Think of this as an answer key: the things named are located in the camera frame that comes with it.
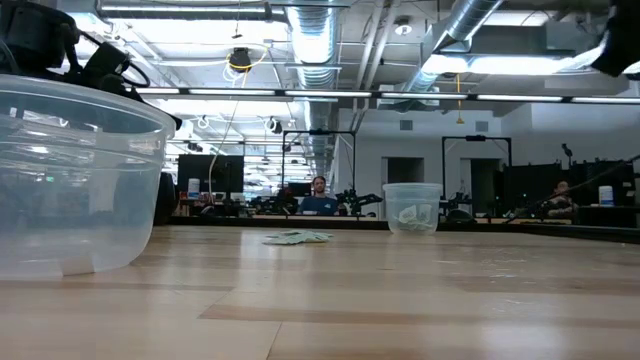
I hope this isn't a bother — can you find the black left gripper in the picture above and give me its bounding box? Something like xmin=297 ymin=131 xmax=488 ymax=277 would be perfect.
xmin=79 ymin=41 xmax=184 ymax=132

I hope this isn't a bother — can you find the black computer monitor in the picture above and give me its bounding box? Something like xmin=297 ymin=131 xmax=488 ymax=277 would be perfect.
xmin=176 ymin=153 xmax=246 ymax=195

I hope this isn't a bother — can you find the black ceiling device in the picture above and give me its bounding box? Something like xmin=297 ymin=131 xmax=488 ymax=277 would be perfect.
xmin=228 ymin=46 xmax=254 ymax=74

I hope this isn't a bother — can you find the translucent plastic bin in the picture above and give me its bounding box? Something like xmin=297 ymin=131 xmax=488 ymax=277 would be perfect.
xmin=382 ymin=182 xmax=444 ymax=236
xmin=0 ymin=73 xmax=177 ymax=281

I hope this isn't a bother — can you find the LED light bar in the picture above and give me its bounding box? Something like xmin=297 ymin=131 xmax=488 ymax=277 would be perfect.
xmin=94 ymin=86 xmax=640 ymax=105

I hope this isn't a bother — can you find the black partition panel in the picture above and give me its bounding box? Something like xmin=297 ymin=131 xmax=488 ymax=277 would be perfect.
xmin=502 ymin=159 xmax=636 ymax=211

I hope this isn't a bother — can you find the person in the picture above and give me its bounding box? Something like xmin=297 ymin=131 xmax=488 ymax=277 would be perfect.
xmin=298 ymin=175 xmax=341 ymax=217
xmin=545 ymin=180 xmax=580 ymax=217

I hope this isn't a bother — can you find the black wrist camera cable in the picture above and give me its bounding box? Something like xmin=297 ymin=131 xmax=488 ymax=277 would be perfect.
xmin=117 ymin=58 xmax=152 ymax=90

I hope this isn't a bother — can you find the silver corrugated air duct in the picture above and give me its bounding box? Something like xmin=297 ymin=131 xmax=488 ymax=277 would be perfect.
xmin=399 ymin=0 xmax=504 ymax=94
xmin=285 ymin=0 xmax=342 ymax=176

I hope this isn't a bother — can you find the black diagonal frame strut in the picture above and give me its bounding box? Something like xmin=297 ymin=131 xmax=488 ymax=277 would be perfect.
xmin=503 ymin=153 xmax=640 ymax=225

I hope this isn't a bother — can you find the black gantry frame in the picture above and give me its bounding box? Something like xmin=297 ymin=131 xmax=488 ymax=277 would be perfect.
xmin=441 ymin=135 xmax=513 ymax=201
xmin=281 ymin=129 xmax=358 ymax=217

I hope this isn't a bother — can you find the yellow pendant power cord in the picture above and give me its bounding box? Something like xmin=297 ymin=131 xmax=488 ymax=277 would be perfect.
xmin=454 ymin=73 xmax=465 ymax=126

